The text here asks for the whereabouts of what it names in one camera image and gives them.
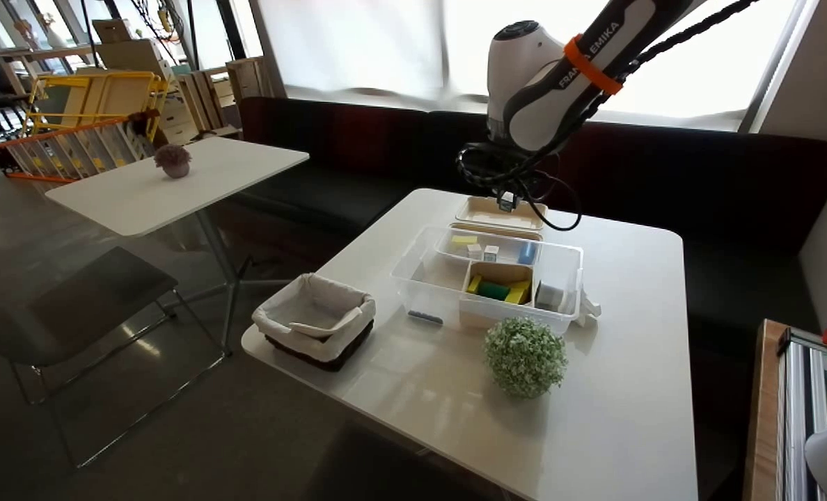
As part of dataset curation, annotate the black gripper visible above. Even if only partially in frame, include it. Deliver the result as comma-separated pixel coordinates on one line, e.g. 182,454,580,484
486,148,550,211

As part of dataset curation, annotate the orange band on arm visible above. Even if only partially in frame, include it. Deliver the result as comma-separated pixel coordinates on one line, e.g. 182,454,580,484
562,33,626,97

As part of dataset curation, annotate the yellow cube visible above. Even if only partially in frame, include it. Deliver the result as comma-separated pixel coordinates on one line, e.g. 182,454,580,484
450,234,482,258

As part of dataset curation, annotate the white inner tray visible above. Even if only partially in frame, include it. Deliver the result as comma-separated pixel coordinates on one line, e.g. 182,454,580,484
457,258,539,328

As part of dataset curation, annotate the green block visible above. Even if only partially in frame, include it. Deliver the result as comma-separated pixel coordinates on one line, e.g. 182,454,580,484
477,279,516,303

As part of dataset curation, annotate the yellow block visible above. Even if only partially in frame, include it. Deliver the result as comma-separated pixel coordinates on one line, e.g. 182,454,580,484
466,273,532,305

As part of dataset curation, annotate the grey block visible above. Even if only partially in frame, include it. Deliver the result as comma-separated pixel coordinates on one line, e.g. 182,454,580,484
535,280,569,315

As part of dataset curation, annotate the clear plastic storage bin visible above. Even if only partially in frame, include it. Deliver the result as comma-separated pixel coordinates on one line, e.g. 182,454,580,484
394,225,592,340

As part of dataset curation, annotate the small green potted plant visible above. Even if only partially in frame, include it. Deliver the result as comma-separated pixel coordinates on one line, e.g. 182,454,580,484
482,317,572,401

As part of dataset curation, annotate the white basket with black base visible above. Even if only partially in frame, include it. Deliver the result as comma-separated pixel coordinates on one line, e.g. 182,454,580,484
252,271,380,374

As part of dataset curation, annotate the wooden shelf unit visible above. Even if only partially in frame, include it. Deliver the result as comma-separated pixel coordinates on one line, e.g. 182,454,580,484
173,52,288,137

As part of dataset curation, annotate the wooden mounting board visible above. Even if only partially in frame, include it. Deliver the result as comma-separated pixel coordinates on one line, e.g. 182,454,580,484
745,317,796,501

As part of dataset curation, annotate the small brown potted plant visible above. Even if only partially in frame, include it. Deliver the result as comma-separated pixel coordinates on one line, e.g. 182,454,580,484
154,143,195,182

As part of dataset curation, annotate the white side table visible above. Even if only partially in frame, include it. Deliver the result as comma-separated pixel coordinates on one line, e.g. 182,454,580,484
44,134,312,357

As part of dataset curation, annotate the orange and yellow ladder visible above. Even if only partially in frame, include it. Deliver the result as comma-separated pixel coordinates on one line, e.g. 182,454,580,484
0,66,177,190

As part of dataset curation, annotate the dark folding chair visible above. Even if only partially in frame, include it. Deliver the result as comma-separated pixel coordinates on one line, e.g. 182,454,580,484
0,246,231,471

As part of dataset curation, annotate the dark cable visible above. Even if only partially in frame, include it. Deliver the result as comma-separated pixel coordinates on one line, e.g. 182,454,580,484
235,95,827,449

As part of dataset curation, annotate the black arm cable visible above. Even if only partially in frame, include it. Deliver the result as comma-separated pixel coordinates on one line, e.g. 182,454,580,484
455,0,760,234

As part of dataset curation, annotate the aluminium profile frame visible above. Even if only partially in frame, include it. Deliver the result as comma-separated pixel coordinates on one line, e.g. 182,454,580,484
778,325,827,501

